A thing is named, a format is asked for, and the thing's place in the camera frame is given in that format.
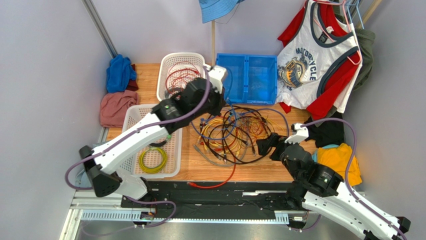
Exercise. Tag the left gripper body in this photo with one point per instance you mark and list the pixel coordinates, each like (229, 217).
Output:
(213, 106)

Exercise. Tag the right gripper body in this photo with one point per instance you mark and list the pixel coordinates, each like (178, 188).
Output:
(274, 146)

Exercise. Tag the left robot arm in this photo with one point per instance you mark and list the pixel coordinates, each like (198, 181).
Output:
(102, 164)

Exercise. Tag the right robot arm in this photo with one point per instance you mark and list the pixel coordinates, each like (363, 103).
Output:
(318, 188)

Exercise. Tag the yellow shirt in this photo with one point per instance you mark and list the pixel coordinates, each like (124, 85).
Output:
(337, 157)

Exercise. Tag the black garment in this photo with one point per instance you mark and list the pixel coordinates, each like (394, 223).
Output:
(326, 133)

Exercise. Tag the blue plastic crate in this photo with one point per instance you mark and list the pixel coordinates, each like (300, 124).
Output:
(252, 79)

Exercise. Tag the white perforated basket far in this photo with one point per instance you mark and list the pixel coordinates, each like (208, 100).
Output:
(176, 71)

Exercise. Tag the white perforated basket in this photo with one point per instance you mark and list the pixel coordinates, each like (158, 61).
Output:
(153, 158)
(176, 71)

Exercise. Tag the red shirt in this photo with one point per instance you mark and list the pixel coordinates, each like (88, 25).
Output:
(332, 100)

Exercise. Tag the white perforated basket near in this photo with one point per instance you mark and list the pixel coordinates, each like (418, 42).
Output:
(153, 158)

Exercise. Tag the wooden pole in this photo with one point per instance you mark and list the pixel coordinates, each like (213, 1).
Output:
(213, 42)

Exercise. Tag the white motorcycle tank top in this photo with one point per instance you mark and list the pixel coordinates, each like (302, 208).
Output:
(316, 66)

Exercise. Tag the blue bucket hat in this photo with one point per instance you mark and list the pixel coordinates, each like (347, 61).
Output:
(215, 9)

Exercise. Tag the blue cloth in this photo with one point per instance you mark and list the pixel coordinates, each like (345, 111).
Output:
(119, 73)

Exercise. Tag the pink cloth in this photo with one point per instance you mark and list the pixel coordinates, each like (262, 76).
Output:
(114, 106)

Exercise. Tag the olive green garment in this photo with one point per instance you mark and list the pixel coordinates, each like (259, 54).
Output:
(365, 37)

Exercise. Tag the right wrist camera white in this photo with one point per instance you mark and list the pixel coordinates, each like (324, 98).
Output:
(299, 134)

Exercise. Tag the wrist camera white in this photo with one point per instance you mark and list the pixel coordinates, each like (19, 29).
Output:
(216, 75)
(299, 134)

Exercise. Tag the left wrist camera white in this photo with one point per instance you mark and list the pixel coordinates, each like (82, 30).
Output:
(216, 75)

